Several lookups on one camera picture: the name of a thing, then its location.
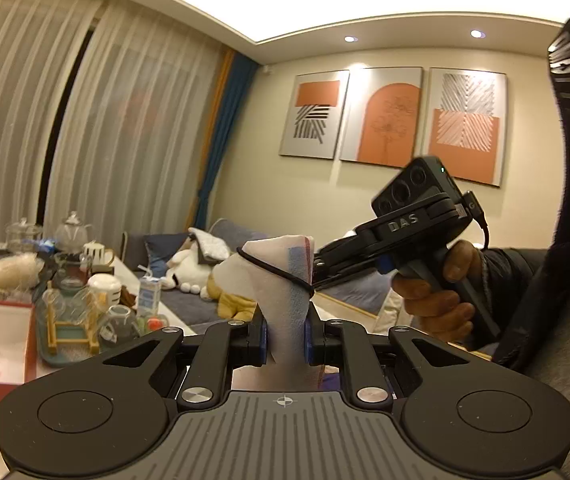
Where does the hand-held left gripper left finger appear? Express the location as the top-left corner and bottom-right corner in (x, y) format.
(104, 317), (268, 411)

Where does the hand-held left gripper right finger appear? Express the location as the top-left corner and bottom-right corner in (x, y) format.
(303, 317), (466, 407)

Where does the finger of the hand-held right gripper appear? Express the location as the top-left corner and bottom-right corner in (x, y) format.
(312, 255), (397, 291)
(313, 238), (392, 268)

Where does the white shopping bag red print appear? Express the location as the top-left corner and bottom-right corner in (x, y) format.
(212, 232), (326, 392)

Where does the black rubber band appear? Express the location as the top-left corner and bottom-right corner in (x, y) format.
(237, 249), (316, 299)

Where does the person's right forearm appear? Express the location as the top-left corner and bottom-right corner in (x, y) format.
(480, 247), (550, 361)

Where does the crumpled plastic bag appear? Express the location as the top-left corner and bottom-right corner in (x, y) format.
(0, 239), (42, 297)

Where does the person's right hand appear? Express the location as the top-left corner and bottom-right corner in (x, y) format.
(392, 239), (488, 344)

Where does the yellow muscular cat plush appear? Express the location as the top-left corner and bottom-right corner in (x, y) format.
(199, 279), (259, 322)

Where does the grey sofa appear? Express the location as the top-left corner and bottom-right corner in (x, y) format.
(124, 217), (406, 332)

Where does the white dog plush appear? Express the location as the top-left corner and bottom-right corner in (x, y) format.
(164, 239), (216, 294)

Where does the orange arch painting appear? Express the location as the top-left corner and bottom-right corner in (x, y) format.
(339, 65), (425, 169)

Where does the orange fan-line painting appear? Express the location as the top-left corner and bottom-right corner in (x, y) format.
(422, 65), (508, 189)

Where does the milk carton with straw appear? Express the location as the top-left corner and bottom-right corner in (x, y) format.
(136, 264), (162, 318)

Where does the navy cushion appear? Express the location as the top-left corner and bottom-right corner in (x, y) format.
(143, 232), (188, 277)

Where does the striped orange square painting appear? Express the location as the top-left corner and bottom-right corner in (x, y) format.
(278, 69), (351, 160)

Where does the dark glass pitcher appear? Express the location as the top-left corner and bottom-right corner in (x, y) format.
(97, 304), (141, 349)

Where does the blue curtain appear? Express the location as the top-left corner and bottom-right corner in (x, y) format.
(192, 49), (262, 234)

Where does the white pot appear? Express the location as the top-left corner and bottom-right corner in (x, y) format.
(86, 272), (122, 312)

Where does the white striped mug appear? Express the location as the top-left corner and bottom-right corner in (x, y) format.
(82, 240), (116, 267)

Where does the teal tray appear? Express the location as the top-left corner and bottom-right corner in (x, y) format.
(37, 309), (172, 367)

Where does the wooden cup rack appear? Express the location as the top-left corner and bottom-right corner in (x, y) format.
(44, 282), (104, 357)

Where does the glass teapot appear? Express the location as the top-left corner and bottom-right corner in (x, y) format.
(54, 210), (91, 254)

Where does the sheer white curtain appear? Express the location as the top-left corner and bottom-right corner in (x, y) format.
(0, 0), (236, 247)

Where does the black cable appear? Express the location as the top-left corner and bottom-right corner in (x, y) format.
(457, 189), (492, 252)

